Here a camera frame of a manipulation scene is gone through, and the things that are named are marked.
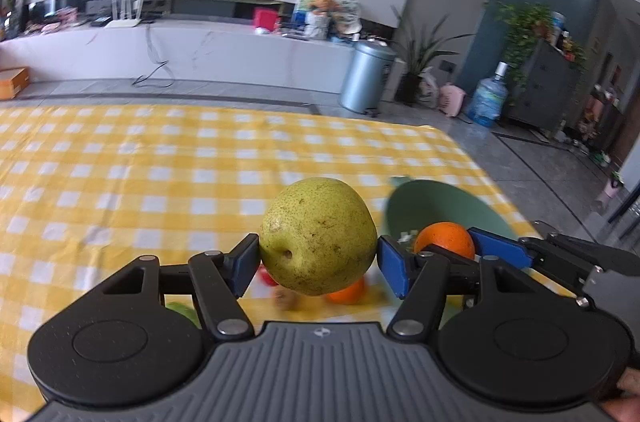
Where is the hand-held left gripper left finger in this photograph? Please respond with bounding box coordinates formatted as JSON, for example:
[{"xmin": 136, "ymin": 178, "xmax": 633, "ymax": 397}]
[{"xmin": 102, "ymin": 233, "xmax": 261, "ymax": 340}]

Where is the green yellow pear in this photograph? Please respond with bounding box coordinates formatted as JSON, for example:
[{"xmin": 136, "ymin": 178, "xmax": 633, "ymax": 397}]
[{"xmin": 259, "ymin": 177, "xmax": 378, "ymax": 296}]

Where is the pink heater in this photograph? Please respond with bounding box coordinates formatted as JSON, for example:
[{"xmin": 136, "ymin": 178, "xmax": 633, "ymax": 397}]
[{"xmin": 438, "ymin": 83, "xmax": 467, "ymax": 118}]

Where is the green fruit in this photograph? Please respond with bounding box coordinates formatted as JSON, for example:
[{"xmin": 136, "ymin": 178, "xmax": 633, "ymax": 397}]
[{"xmin": 165, "ymin": 301, "xmax": 202, "ymax": 330}]

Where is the silver trash can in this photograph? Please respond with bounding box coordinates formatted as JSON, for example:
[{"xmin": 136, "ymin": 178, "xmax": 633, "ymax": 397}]
[{"xmin": 339, "ymin": 39, "xmax": 397, "ymax": 116}]

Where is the orange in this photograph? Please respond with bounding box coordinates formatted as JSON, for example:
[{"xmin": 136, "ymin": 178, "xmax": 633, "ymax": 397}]
[
  {"xmin": 414, "ymin": 222, "xmax": 476, "ymax": 261},
  {"xmin": 325, "ymin": 277, "xmax": 367, "ymax": 306}
]

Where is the grey cabinet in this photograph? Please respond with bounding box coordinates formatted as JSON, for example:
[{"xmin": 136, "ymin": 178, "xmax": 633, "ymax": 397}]
[{"xmin": 509, "ymin": 36, "xmax": 582, "ymax": 134}]

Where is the green bowl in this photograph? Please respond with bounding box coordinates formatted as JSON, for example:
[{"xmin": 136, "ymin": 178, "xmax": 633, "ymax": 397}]
[{"xmin": 382, "ymin": 179, "xmax": 518, "ymax": 250}]

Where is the blue water bottle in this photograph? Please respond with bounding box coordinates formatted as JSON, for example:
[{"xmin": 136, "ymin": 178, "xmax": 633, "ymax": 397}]
[{"xmin": 467, "ymin": 62, "xmax": 510, "ymax": 128}]

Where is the white router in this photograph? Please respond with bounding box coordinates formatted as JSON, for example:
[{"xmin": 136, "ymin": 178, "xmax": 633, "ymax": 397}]
[{"xmin": 107, "ymin": 0, "xmax": 147, "ymax": 28}]

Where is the person's right hand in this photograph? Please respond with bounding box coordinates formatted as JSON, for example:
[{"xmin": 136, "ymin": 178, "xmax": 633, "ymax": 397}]
[{"xmin": 607, "ymin": 368, "xmax": 640, "ymax": 422}]

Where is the trailing vine plant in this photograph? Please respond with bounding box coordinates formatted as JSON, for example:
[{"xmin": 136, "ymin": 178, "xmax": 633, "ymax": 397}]
[{"xmin": 492, "ymin": 1, "xmax": 553, "ymax": 96}]

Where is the white marble media console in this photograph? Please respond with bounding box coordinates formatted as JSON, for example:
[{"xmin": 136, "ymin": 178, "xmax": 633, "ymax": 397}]
[{"xmin": 0, "ymin": 0, "xmax": 397, "ymax": 84}]

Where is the orange cardboard box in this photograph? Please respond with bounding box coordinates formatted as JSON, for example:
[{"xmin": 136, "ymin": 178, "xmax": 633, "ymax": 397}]
[{"xmin": 0, "ymin": 68, "xmax": 31, "ymax": 100}]

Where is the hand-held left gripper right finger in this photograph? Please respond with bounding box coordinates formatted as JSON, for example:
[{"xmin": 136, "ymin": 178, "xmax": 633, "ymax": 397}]
[{"xmin": 377, "ymin": 235, "xmax": 563, "ymax": 339}]

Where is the black cable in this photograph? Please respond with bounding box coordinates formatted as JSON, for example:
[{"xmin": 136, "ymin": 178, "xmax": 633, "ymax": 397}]
[{"xmin": 130, "ymin": 24, "xmax": 174, "ymax": 88}]

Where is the brown kiwi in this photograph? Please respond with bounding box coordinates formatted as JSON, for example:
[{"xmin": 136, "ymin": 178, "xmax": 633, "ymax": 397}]
[{"xmin": 272, "ymin": 289, "xmax": 302, "ymax": 311}]

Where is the red box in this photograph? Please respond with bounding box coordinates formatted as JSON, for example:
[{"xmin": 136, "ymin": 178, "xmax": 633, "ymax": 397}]
[{"xmin": 252, "ymin": 7, "xmax": 278, "ymax": 32}]

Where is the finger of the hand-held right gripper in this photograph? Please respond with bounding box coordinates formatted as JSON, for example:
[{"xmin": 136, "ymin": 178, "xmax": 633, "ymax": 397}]
[{"xmin": 467, "ymin": 226, "xmax": 598, "ymax": 285}]

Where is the white plastic bag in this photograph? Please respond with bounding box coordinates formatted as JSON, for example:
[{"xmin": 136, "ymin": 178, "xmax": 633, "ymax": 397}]
[{"xmin": 418, "ymin": 69, "xmax": 442, "ymax": 99}]

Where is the yellow checked tablecloth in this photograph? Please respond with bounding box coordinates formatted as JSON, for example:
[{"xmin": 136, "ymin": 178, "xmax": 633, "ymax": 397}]
[{"xmin": 0, "ymin": 102, "xmax": 576, "ymax": 414}]

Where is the potted long-leaf plant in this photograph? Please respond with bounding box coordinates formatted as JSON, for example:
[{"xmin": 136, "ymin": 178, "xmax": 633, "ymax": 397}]
[{"xmin": 392, "ymin": 6, "xmax": 475, "ymax": 106}]

